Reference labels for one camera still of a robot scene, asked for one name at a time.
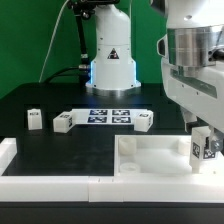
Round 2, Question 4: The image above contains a white square table top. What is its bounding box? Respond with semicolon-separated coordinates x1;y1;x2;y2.
113;133;224;177

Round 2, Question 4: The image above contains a white U-shaped fence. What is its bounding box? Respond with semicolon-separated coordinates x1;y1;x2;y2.
0;138;224;203

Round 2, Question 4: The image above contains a grey cable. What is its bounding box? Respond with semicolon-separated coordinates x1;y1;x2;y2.
38;0;69;84

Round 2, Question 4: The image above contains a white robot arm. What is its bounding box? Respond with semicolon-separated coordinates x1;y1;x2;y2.
87;0;224;152

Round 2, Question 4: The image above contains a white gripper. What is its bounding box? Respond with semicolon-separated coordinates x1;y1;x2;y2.
161;59;224;153

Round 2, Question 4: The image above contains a black cable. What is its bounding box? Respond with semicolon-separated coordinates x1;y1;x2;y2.
43;65;91;84

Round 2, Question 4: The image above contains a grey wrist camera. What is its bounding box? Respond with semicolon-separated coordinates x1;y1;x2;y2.
157;35;168;58

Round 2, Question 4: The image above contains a white marker sheet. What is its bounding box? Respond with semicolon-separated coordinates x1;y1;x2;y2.
72;109;153;125

